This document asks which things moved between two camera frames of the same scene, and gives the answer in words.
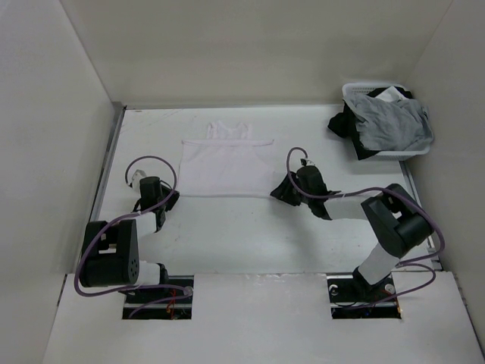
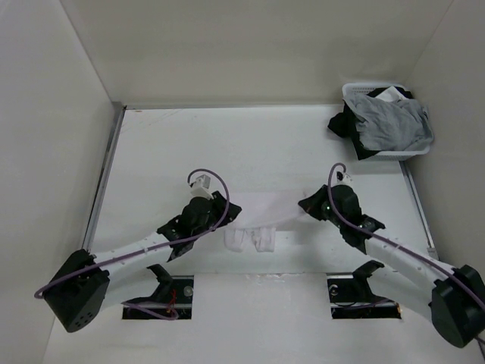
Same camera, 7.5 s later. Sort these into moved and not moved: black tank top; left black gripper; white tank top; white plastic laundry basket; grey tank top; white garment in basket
Moved: left black gripper; white tank top
Not moved: black tank top; grey tank top; white garment in basket; white plastic laundry basket
